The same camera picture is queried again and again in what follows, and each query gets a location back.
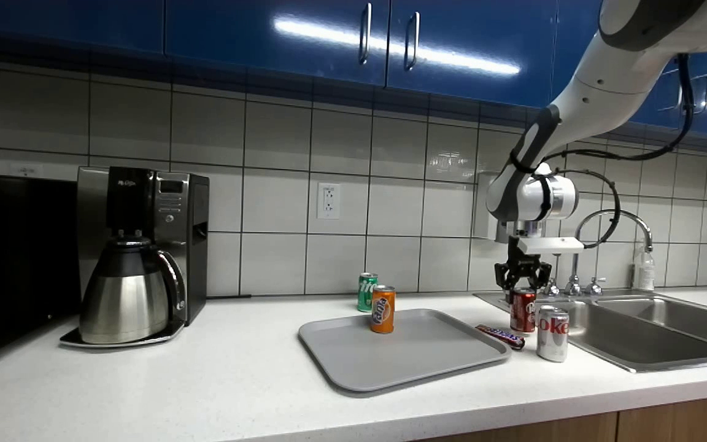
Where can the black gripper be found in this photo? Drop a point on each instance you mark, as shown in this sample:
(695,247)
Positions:
(526,267)

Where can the dark red soda can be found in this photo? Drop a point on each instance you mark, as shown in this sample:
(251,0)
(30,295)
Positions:
(524,312)

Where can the silver diet soda can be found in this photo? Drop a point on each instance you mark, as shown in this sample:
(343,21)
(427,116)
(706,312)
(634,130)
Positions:
(553,334)

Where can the orange soda can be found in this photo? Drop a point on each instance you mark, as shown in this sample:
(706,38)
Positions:
(383,310)

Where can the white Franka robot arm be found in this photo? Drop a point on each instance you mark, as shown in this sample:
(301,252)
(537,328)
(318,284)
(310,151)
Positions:
(615,81)

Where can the Snickers candy bar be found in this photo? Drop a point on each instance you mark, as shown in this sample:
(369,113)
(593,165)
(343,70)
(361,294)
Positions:
(497,334)

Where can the clear dish soap bottle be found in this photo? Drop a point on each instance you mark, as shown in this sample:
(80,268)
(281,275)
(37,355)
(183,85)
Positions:
(643,270)

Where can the grey plastic tray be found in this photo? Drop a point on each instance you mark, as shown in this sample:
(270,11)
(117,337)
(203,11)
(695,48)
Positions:
(418,351)

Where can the chrome faucet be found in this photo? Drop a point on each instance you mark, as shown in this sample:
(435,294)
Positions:
(639,221)

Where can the stainless steel double sink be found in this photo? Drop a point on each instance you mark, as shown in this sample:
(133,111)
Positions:
(657,334)

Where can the green soda can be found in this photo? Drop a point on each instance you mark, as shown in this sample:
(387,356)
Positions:
(365,291)

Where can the wooden base cabinet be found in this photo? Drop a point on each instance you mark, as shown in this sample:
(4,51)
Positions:
(682,420)

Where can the black steel coffee maker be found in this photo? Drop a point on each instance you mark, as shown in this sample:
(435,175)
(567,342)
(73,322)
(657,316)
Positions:
(180,213)

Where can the stainless steel coffee carafe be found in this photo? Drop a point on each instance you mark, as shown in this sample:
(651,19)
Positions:
(129,299)

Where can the glossy blue upper cabinets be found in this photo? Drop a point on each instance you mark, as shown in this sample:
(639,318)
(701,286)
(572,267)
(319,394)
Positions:
(207,26)

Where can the black microwave oven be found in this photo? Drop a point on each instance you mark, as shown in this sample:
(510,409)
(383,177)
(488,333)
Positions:
(11,262)

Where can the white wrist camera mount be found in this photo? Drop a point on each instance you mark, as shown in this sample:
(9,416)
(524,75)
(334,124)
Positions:
(550,245)

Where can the white wall outlet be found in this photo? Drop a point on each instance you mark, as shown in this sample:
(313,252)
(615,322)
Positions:
(329,199)

